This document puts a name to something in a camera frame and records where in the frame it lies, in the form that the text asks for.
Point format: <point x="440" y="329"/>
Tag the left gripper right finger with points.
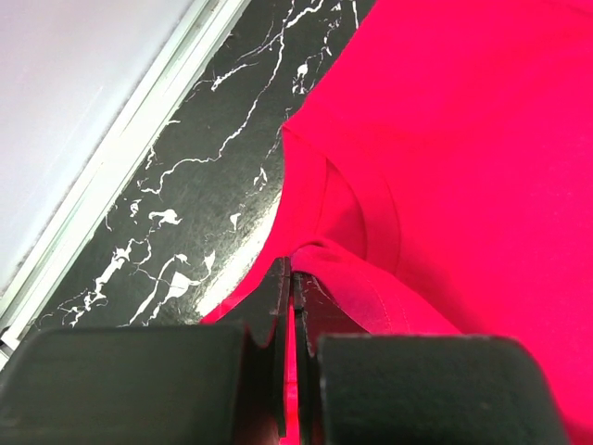
<point x="357" y="388"/>

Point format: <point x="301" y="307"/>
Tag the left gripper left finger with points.
<point x="220" y="383"/>

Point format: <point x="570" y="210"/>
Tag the bright pink t shirt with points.
<point x="438" y="180"/>

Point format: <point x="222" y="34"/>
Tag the black marble pattern mat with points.
<point x="194" y="216"/>

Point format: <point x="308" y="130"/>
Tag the left aluminium frame post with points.
<point x="200" y="32"/>

